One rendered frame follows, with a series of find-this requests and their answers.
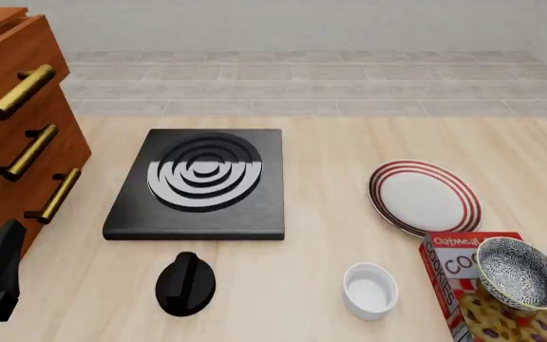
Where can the black white patterned bowl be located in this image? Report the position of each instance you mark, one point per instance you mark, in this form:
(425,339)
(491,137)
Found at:
(520,270)

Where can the printed cookies box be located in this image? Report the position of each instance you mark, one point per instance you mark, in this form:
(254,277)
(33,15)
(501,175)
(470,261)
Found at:
(449,270)

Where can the white plate with red rings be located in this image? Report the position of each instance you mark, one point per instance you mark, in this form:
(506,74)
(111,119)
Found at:
(420,199)

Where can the flat black stove plate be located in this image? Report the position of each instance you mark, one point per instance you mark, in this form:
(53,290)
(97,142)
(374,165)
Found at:
(264,199)

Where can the round black stove knob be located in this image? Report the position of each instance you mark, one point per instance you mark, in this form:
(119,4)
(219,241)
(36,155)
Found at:
(185,285)

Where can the small white ramekin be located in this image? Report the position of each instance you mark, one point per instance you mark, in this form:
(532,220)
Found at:
(369,292)

